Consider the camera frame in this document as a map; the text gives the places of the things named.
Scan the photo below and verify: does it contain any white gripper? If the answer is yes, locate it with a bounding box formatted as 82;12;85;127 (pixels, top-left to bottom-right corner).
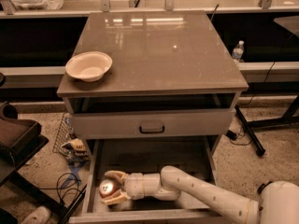
101;170;162;205

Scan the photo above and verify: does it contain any red coke can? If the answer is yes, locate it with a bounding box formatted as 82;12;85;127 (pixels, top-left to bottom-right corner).
99;179;119;198

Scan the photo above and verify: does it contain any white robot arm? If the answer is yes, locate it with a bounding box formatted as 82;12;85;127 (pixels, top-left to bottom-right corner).
99;165;299;224

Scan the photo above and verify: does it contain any open grey bottom drawer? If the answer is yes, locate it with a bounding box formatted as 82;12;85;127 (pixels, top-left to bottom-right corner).
69;136;232;224

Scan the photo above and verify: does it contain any closed grey drawer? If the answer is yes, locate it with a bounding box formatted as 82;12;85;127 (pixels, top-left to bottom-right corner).
70;109;235;139

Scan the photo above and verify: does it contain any grey drawer cabinet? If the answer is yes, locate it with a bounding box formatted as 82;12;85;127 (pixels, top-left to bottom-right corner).
57;11;248;151

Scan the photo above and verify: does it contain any snack chip bag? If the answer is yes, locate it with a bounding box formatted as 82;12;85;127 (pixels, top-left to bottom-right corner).
61;138;88;162

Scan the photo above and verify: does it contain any white shoe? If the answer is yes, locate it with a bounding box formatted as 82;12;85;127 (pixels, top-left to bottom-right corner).
21;206;51;224

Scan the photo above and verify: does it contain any dark office chair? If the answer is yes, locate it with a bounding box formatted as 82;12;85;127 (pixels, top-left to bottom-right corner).
0;73;68;224

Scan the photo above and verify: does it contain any white paper bowl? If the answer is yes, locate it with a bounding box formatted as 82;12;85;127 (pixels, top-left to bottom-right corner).
65;51;112;82

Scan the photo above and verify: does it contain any black chair caster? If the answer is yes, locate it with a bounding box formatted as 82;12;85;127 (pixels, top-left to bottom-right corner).
257;181;273;195

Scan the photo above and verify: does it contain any black stand leg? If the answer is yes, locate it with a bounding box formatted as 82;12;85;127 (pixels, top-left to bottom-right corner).
235;106;265;157

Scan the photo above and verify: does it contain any clear plastic water bottle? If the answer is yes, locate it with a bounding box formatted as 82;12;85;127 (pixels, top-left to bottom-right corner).
232;40;244;63

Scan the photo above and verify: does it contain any black cable on floor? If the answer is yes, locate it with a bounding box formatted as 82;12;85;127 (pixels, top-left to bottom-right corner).
36;172;87;207

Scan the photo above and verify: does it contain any black drawer handle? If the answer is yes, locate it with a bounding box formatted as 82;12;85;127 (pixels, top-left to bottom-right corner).
139;126;164;134

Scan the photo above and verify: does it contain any wire mesh basket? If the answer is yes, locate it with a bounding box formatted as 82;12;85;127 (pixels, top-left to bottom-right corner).
52;113;77;156

